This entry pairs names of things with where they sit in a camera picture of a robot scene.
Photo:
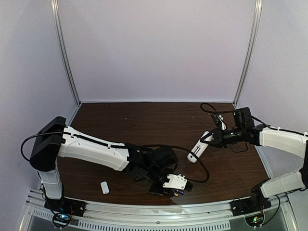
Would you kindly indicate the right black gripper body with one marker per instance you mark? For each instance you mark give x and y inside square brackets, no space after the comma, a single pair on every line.
[215,137]

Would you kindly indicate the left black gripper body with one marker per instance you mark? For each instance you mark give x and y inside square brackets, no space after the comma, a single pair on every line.
[158,186]

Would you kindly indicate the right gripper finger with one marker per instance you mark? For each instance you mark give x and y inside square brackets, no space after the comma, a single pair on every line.
[212,143]
[208,136]

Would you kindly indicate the white remote control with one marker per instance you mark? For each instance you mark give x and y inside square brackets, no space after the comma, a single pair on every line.
[199,148]

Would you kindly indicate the white battery cover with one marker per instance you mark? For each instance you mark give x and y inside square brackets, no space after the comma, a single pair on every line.
[104,187]

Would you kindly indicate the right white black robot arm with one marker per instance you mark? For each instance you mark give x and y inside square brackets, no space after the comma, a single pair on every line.
[250,129]

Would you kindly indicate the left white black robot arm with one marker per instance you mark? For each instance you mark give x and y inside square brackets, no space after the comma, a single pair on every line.
[57,139]

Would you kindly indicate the right controller board with LEDs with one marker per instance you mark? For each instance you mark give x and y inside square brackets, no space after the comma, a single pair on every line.
[255,220]

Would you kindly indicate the controller board with leds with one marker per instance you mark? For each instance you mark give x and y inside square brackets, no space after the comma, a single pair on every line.
[61,220]
[255,220]

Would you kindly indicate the left controller board with LEDs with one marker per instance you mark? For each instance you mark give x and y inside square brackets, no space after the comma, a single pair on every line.
[61,220]

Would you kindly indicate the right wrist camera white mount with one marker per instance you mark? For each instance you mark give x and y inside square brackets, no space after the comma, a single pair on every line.
[218,121]

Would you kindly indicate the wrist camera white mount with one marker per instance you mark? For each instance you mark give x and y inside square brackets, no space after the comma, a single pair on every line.
[218,121]
[177,182]

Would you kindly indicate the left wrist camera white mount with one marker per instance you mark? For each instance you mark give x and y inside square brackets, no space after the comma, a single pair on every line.
[177,182]

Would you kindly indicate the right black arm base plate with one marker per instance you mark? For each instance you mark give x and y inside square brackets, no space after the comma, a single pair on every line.
[248,205]

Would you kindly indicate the right aluminium frame post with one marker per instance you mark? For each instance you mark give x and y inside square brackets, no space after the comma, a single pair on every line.
[250,49]

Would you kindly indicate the aluminium frame post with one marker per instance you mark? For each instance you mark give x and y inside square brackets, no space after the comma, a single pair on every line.
[63,51]
[250,49]

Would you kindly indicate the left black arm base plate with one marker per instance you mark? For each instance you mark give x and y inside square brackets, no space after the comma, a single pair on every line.
[66,206]

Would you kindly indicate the white slotted cable duct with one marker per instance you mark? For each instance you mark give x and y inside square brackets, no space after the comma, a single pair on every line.
[40,220]

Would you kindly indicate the left aluminium frame post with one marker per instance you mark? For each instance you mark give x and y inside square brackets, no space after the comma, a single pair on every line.
[63,51]

